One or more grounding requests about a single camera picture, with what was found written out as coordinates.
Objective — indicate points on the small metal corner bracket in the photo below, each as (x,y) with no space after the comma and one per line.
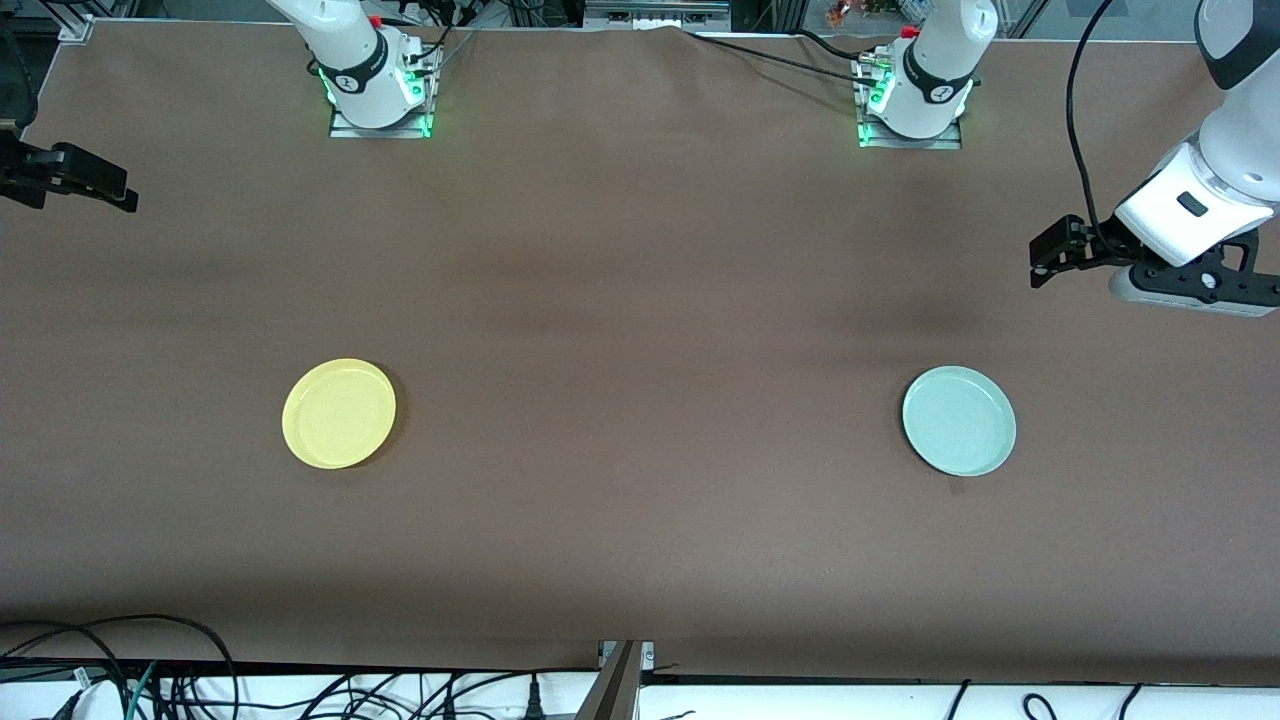
(648,655)

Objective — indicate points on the grey metal table leg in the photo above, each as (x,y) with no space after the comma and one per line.
(615,690)

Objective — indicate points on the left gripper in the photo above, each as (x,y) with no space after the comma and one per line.
(1098,246)

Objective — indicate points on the light green plate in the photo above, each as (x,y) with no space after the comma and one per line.
(958,421)

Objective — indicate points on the brown table cover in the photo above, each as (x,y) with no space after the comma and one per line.
(640,250)

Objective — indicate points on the aluminium corner extrusion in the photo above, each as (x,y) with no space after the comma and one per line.
(75,25)

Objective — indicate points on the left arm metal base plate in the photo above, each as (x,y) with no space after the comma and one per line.
(950,140)

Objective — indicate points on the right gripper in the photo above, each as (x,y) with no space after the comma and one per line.
(30,166)

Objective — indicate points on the silver metal frame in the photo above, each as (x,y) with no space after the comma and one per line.
(650,12)

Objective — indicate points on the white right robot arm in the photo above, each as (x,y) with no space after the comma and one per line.
(350,60)

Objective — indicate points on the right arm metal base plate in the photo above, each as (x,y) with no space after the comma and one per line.
(345,131)

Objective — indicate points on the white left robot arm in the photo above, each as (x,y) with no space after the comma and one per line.
(935,60)

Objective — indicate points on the yellow plate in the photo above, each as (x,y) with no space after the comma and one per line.
(338,414)

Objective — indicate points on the black power plug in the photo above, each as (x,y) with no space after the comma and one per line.
(535,705)

